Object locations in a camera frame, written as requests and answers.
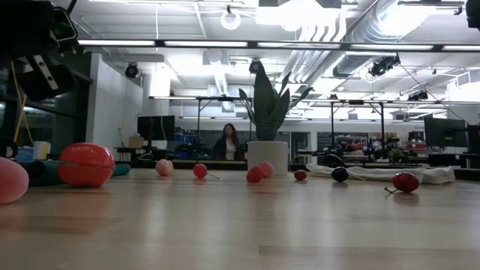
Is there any small background potted plant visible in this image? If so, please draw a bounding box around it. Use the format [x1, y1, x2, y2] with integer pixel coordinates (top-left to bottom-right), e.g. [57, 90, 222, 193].
[388, 148, 405, 164]

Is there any white folded cloth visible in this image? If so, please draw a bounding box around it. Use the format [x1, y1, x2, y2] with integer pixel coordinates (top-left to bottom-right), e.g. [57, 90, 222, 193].
[305, 163, 457, 185]

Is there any pink toy peach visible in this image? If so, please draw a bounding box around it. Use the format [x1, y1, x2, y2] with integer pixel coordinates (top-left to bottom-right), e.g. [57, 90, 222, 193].
[0, 156, 30, 206]

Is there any white round plant pot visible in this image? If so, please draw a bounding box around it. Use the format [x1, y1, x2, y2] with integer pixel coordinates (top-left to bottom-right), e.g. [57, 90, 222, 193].
[246, 140, 289, 176]

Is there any silver ceiling duct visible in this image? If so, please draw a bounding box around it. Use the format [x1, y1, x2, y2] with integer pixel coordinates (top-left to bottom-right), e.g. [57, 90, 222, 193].
[331, 0, 428, 78]

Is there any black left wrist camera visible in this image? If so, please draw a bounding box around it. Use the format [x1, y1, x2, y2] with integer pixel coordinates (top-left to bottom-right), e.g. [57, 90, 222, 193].
[51, 6, 80, 54]

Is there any person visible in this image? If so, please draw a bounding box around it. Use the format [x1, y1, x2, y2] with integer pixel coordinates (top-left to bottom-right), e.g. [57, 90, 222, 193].
[211, 122, 245, 161]

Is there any small red toy strawberry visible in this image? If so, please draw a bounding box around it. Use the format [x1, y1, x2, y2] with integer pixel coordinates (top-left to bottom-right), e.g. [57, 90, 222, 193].
[246, 166, 265, 184]

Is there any small dark purple toy plum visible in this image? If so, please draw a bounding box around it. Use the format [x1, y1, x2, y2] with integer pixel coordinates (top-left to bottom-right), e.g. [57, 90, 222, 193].
[331, 166, 350, 184]

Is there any blue storage box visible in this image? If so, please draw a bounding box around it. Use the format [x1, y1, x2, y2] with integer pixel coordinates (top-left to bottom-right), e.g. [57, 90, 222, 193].
[14, 146, 35, 164]

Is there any small pale pink toy fruit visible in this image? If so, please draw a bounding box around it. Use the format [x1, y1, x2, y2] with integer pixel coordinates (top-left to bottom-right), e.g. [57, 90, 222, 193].
[155, 158, 175, 177]

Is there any red toy cherry with stem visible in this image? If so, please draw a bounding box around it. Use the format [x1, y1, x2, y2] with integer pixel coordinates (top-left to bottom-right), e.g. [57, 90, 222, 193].
[384, 172, 420, 195]

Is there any small red toy cherry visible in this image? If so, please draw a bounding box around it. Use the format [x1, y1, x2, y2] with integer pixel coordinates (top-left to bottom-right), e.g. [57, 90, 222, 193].
[193, 163, 221, 181]

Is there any black background rig frame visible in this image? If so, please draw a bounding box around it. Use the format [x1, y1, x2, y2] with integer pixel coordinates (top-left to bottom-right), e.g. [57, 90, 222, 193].
[148, 95, 256, 162]
[299, 97, 387, 158]

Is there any small pink toy strawberry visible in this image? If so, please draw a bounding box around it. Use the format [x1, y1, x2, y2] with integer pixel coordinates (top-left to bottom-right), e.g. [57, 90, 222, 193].
[257, 160, 275, 179]

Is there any red toy tomato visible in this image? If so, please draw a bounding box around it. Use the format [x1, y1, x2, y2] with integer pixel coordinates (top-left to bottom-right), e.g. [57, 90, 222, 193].
[57, 142, 116, 188]

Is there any dark green folded cloth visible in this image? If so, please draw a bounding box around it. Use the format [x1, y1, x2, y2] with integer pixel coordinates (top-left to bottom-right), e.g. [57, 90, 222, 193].
[17, 160, 132, 188]

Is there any yellow cable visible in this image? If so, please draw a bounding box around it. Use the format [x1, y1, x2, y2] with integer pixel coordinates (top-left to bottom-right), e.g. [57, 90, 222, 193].
[10, 61, 35, 146]

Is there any white ring light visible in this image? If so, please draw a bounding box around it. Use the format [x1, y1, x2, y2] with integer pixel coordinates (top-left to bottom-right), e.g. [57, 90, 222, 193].
[220, 9, 242, 32]

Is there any overhead light bar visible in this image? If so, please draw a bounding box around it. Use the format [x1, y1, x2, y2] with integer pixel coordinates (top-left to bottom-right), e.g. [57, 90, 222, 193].
[78, 38, 480, 53]

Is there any black computer monitor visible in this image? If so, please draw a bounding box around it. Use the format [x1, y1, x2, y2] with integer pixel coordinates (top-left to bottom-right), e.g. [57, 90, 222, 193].
[424, 117, 468, 149]
[136, 115, 176, 142]

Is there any green snake plant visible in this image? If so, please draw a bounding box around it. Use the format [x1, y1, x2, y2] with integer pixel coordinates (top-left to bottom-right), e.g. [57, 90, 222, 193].
[238, 61, 314, 143]

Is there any black cable loop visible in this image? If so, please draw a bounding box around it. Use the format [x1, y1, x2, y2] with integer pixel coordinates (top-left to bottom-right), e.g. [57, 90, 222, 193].
[0, 134, 19, 158]

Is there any white bucket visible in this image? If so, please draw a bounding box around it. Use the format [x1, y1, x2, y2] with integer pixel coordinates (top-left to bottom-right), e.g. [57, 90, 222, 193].
[32, 141, 52, 161]

